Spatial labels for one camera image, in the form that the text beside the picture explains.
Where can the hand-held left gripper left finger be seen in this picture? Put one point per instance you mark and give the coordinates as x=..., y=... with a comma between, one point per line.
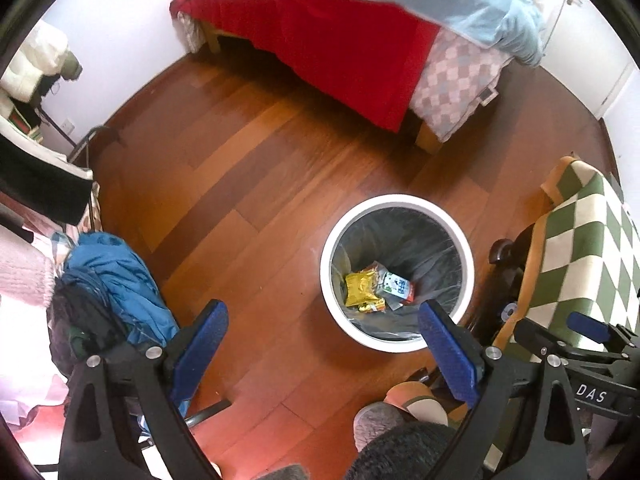
x=201, y=347

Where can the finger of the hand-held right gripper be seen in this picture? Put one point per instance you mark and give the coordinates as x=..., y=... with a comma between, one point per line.
x=590, y=327
x=534, y=336

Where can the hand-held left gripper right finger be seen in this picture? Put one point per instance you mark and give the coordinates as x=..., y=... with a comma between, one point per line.
x=450, y=355

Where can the white round trash bin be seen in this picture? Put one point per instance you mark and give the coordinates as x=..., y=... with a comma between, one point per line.
x=452, y=240

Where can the slippered foot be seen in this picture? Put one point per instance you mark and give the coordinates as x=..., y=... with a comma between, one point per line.
x=420, y=402

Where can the grey metal stand leg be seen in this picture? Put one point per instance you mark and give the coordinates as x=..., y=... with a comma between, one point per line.
x=209, y=411

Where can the white green snack packet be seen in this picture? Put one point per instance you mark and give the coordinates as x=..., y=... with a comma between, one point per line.
x=396, y=286

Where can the blue jacket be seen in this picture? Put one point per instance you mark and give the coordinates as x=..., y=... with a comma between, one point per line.
x=125, y=285

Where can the grey fuzzy slipper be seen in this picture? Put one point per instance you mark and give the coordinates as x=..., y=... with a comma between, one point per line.
x=376, y=422

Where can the person's dark fuzzy trouser leg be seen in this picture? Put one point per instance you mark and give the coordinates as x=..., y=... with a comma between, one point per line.
x=407, y=455

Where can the yellow snack packet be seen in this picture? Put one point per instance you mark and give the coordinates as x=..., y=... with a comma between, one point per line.
x=362, y=286

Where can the dark clothes pile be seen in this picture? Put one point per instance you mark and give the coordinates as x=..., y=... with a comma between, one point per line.
x=82, y=320

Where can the grey bin liner bag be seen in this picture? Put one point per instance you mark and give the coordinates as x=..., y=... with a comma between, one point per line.
x=400, y=240

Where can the pink knitted cloth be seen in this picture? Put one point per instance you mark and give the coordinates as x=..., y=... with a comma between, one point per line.
x=22, y=270

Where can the black cloth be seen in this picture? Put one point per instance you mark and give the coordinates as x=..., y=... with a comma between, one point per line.
x=35, y=185

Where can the pink grey checkered mattress cover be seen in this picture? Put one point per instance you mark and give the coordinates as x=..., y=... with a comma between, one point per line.
x=455, y=80

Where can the white door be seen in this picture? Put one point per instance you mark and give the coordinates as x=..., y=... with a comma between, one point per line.
x=585, y=45

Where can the red bed sheet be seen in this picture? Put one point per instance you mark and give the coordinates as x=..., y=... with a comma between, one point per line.
x=340, y=45

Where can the white puffy jacket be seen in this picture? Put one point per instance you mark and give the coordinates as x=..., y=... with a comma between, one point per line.
x=35, y=57

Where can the black metal rack frame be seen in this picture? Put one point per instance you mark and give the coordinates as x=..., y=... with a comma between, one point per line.
x=86, y=142

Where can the white wall socket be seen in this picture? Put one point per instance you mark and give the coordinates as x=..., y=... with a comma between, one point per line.
x=67, y=125

